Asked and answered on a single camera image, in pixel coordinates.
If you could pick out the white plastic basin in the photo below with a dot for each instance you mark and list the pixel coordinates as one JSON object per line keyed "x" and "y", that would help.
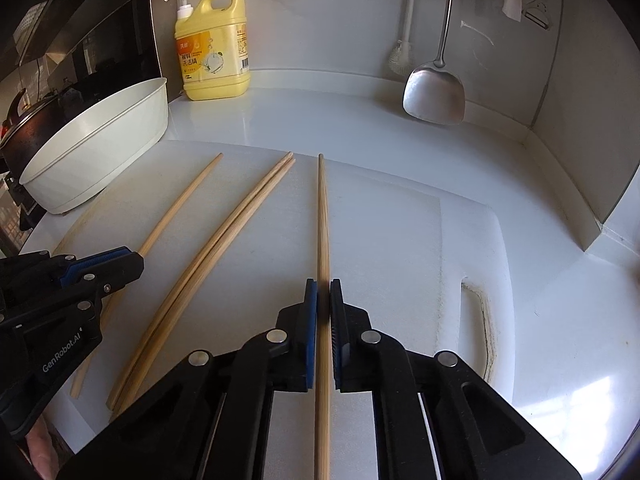
{"x": 100, "y": 160}

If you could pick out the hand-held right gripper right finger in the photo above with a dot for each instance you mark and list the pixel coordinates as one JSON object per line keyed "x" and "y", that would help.
{"x": 337, "y": 340}

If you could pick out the person's left hand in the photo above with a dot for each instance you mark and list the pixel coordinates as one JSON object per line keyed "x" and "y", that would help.
{"x": 42, "y": 455}

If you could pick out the metal wok spatula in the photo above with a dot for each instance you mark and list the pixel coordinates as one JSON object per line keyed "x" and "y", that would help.
{"x": 432, "y": 95}

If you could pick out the yellow dish soap pump bottle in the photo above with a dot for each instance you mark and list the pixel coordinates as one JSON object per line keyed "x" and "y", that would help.
{"x": 215, "y": 70}

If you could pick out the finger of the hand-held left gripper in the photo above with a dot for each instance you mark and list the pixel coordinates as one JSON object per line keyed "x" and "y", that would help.
{"x": 120, "y": 272}
{"x": 95, "y": 262}

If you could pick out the thin white cutting mat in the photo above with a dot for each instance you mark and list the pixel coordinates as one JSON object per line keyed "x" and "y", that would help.
{"x": 390, "y": 260}

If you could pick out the white bottle brush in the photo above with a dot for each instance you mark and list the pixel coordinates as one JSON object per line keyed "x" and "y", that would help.
{"x": 400, "y": 57}

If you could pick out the black cooking pot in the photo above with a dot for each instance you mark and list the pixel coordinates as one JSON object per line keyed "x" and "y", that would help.
{"x": 25, "y": 130}

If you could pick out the tan bamboo chopstick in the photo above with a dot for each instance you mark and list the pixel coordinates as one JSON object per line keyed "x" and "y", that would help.
{"x": 192, "y": 284}
{"x": 202, "y": 285}
{"x": 172, "y": 212}
{"x": 327, "y": 260}
{"x": 321, "y": 260}

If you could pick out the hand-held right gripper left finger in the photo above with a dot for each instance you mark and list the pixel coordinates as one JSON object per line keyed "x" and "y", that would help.
{"x": 310, "y": 340}

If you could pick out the black range hood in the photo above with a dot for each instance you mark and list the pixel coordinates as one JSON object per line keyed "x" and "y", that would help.
{"x": 100, "y": 35}

